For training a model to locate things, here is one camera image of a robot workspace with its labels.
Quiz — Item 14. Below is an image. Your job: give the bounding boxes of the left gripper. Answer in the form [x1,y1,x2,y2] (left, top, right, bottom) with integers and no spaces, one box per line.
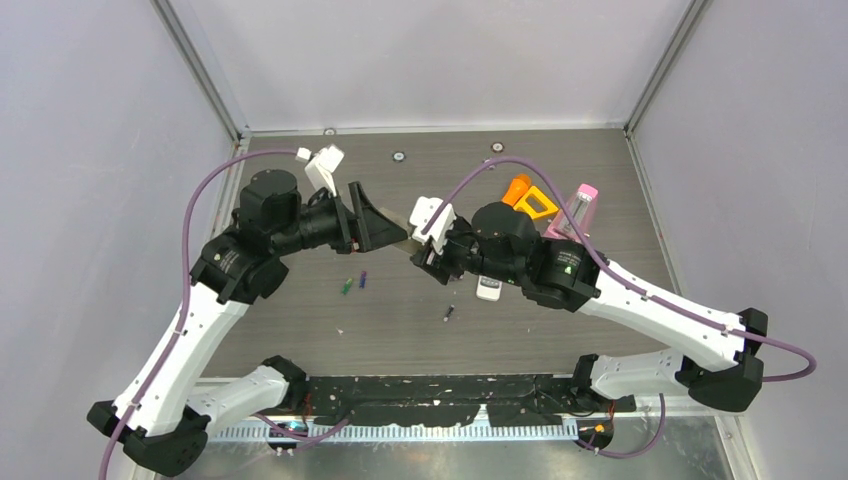
[272,180,407,255]

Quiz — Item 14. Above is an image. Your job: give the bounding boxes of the pink metronome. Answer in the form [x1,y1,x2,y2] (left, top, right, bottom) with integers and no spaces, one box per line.
[543,184,599,243]

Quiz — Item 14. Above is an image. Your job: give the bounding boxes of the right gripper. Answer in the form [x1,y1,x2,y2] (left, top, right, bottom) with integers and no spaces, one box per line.
[411,217,523,287]

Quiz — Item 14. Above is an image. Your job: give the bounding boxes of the yellow triangle ruler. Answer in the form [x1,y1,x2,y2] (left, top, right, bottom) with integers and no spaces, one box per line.
[513,186,560,221]

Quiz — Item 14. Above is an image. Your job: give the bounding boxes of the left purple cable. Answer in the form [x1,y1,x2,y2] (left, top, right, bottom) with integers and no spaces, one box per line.
[97,146,303,480]

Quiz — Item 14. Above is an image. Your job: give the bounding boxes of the purple cable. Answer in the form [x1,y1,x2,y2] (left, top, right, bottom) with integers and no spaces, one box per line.
[423,155,817,384]
[97,146,303,480]

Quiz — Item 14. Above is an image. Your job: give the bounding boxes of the white grey remote control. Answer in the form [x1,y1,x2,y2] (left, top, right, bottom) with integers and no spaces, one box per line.
[475,276,502,302]

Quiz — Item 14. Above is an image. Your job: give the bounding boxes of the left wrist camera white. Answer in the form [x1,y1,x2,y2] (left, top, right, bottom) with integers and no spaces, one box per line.
[295,145,345,197]

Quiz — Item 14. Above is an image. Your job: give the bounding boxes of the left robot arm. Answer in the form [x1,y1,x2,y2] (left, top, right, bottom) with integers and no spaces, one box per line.
[87,170,408,477]

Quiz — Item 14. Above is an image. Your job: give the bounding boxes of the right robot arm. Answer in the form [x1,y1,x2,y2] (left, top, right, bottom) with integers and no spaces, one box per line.
[409,197,768,413]

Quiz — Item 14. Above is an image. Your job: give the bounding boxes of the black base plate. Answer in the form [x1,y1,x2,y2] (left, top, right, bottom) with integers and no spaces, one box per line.
[296,373,635,427]

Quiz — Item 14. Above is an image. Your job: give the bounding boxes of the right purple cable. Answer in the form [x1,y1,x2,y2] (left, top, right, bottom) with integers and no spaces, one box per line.
[423,155,817,384]

